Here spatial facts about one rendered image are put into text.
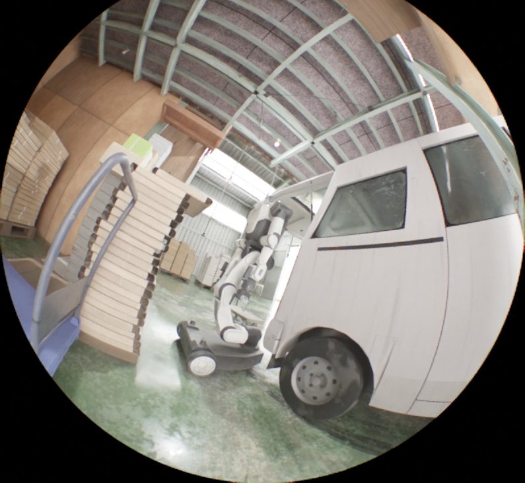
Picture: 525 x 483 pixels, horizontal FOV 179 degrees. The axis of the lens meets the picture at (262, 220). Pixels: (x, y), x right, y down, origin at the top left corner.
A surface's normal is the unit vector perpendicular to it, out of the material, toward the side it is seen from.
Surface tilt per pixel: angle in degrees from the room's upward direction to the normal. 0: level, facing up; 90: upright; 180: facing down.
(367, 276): 90
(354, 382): 81
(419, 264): 90
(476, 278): 90
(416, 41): 180
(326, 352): 93
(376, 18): 180
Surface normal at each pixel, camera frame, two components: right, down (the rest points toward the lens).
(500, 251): -0.76, -0.45
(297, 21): -0.30, 0.88
